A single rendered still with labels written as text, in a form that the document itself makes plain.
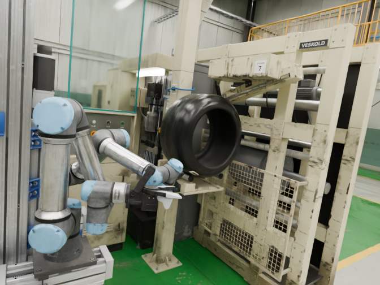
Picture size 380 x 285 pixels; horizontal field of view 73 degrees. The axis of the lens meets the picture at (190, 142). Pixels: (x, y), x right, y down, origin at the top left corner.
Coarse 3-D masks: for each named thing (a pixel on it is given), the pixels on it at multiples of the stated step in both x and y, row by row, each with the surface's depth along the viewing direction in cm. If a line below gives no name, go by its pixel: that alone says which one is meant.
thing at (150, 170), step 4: (148, 168) 95; (152, 168) 94; (148, 172) 94; (152, 172) 94; (144, 176) 94; (148, 176) 94; (140, 180) 94; (144, 180) 94; (136, 184) 96; (140, 184) 94; (144, 184) 94; (136, 188) 93; (140, 188) 94; (136, 192) 94
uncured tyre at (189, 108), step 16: (192, 96) 177; (208, 96) 172; (176, 112) 171; (192, 112) 164; (208, 112) 206; (224, 112) 201; (176, 128) 164; (192, 128) 164; (224, 128) 210; (240, 128) 190; (176, 144) 165; (208, 144) 213; (224, 144) 209; (192, 160) 169; (208, 160) 210; (224, 160) 189; (208, 176) 184
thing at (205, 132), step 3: (204, 129) 239; (207, 129) 241; (204, 132) 240; (207, 132) 235; (201, 135) 239; (204, 135) 236; (207, 135) 233; (201, 138) 239; (204, 138) 238; (207, 138) 236; (201, 141) 239; (204, 141) 239; (201, 144) 240; (204, 144) 237; (201, 147) 241
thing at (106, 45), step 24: (72, 0) 182; (96, 0) 190; (120, 0) 200; (144, 0) 211; (72, 24) 184; (96, 24) 193; (120, 24) 204; (72, 48) 187; (96, 48) 196; (120, 48) 207; (72, 72) 190; (96, 72) 200; (120, 72) 211; (72, 96) 193; (96, 96) 203; (120, 96) 214
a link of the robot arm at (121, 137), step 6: (114, 132) 134; (120, 132) 138; (126, 132) 142; (114, 138) 132; (120, 138) 136; (126, 138) 140; (120, 144) 137; (126, 144) 140; (102, 156) 143; (72, 168) 152; (78, 168) 151; (72, 174) 152; (78, 174) 152; (72, 180) 152; (78, 180) 155; (84, 180) 161
